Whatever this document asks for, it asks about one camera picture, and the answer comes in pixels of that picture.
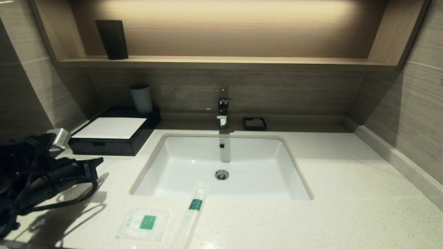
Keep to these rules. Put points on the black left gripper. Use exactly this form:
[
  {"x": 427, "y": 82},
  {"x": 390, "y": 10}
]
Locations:
[{"x": 24, "y": 152}]

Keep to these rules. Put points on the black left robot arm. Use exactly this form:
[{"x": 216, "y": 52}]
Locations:
[{"x": 10, "y": 207}]

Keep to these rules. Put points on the black box white ribbed top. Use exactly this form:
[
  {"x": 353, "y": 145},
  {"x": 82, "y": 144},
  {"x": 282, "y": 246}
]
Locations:
[{"x": 110, "y": 128}]

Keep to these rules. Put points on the square frosted packet green label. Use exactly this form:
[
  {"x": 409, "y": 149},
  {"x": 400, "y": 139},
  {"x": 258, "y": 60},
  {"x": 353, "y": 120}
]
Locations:
[{"x": 145, "y": 223}]

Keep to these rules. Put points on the pale grey cup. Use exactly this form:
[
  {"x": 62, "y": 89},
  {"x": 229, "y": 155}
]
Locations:
[{"x": 142, "y": 100}]

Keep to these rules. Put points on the long frosted toothbrush packet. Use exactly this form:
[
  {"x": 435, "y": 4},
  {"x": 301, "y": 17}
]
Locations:
[{"x": 193, "y": 211}]

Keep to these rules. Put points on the dark tapered cup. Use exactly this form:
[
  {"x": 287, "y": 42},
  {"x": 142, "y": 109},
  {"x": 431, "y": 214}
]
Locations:
[{"x": 112, "y": 40}]

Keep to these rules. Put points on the chrome drain stopper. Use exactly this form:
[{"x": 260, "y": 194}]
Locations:
[{"x": 222, "y": 175}]

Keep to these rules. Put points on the chrome faucet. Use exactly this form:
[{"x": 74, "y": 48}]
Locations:
[{"x": 224, "y": 108}]

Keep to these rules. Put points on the black soap dish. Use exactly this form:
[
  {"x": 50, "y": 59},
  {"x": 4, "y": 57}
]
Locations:
[{"x": 246, "y": 127}]

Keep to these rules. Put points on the white ceramic sink basin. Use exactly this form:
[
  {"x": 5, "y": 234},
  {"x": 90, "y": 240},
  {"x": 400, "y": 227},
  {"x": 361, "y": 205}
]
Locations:
[{"x": 259, "y": 173}]

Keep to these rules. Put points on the round pale soap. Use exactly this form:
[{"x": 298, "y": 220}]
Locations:
[{"x": 256, "y": 121}]

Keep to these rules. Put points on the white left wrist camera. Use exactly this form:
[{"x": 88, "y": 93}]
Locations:
[{"x": 60, "y": 137}]

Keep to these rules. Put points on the wooden wall shelf niche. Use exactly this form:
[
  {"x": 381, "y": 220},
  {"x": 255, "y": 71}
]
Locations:
[{"x": 225, "y": 62}]

